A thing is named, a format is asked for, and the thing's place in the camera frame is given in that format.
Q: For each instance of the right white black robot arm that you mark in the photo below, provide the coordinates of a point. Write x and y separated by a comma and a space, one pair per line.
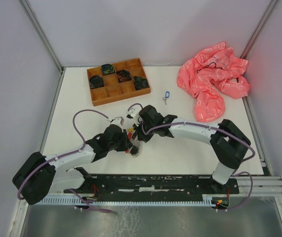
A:
229, 143

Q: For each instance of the key with blue tag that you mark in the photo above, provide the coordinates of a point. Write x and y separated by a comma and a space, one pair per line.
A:
166, 96

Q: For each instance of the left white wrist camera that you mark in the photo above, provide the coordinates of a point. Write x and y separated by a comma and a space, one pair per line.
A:
118, 121

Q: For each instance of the left aluminium frame post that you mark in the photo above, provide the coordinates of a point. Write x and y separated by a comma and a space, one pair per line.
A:
40, 32

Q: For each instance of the dark rolled item left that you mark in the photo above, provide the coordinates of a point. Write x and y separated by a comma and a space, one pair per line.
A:
96, 81

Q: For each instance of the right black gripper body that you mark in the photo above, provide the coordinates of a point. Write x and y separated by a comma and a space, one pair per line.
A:
145, 137

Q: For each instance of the right aluminium frame post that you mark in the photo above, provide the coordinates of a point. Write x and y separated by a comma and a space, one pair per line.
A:
259, 28

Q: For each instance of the dark rolled item right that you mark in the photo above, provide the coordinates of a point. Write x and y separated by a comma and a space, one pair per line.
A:
140, 83

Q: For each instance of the pink patterned cloth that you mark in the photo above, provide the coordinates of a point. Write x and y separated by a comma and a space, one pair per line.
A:
213, 71

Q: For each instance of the dark rolled item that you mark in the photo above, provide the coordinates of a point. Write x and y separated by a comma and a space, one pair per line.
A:
107, 69
123, 76
140, 83
96, 81

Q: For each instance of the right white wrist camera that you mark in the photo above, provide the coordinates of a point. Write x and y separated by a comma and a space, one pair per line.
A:
133, 113

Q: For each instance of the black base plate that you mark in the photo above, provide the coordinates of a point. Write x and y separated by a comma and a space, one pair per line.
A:
107, 183

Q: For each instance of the red carabiner keyring with keys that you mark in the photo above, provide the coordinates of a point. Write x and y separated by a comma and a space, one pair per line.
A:
136, 144

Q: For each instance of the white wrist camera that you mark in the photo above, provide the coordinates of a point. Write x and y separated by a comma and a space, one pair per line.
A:
133, 113
118, 121

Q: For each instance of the dark rolled item top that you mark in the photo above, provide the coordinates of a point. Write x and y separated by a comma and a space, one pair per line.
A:
107, 69

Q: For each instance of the aluminium frame post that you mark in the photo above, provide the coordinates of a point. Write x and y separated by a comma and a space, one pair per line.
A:
259, 28
40, 32

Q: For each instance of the aluminium frame rail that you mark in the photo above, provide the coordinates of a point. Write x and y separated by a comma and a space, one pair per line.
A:
263, 186

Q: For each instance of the wooden compartment tray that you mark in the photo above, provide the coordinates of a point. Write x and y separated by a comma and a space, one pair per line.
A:
113, 90

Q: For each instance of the dark rolled item middle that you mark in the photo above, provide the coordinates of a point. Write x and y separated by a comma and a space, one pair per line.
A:
123, 76

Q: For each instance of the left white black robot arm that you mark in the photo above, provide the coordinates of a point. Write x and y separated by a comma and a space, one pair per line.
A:
41, 175

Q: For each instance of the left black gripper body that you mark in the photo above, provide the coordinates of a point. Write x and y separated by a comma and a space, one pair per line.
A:
121, 144

